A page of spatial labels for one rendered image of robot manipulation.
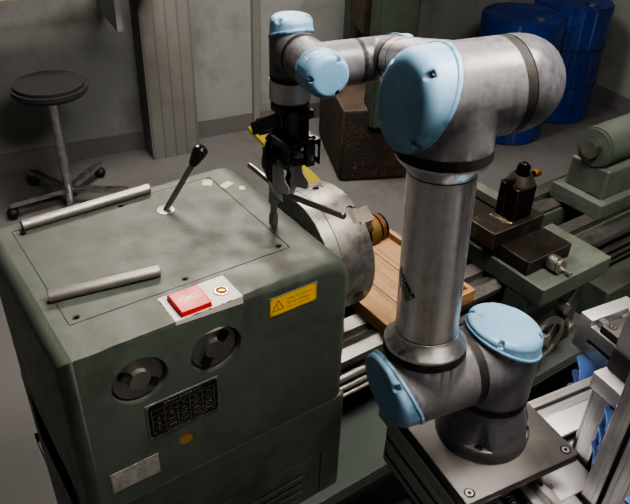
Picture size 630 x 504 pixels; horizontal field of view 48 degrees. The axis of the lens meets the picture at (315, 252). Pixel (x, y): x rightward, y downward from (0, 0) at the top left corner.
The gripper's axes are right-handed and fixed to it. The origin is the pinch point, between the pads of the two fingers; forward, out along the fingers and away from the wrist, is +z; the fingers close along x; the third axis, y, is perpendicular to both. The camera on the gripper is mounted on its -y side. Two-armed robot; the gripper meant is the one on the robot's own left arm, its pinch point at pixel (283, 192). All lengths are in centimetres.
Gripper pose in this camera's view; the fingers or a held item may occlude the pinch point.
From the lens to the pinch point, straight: 140.1
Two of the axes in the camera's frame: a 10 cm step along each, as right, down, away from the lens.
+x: 8.2, -3.0, 4.9
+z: -0.3, 8.3, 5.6
